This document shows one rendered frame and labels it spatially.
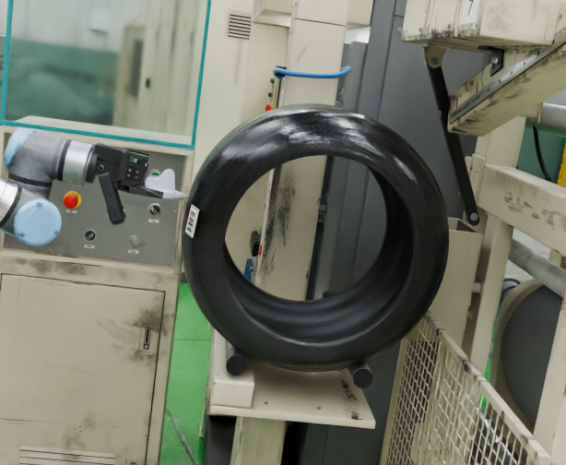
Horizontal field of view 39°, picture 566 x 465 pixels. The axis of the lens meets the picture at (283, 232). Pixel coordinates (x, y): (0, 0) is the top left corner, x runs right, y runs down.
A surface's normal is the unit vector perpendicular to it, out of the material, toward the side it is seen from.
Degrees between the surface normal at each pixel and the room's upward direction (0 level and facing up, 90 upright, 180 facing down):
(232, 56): 90
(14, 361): 90
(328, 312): 80
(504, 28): 90
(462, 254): 90
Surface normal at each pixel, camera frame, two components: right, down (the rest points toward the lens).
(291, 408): 0.14, -0.97
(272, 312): 0.14, 0.04
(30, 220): 0.51, 0.24
